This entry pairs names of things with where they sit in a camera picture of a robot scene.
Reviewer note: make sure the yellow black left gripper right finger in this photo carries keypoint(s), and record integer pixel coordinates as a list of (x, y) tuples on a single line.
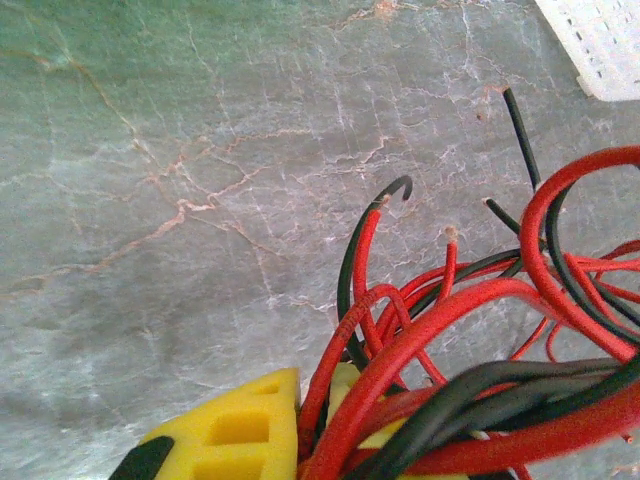
[(342, 382)]

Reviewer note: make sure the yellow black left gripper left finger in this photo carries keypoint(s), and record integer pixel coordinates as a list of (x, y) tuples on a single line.
[(240, 430)]

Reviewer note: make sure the white plastic basket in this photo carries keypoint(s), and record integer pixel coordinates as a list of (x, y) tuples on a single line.
[(600, 40)]

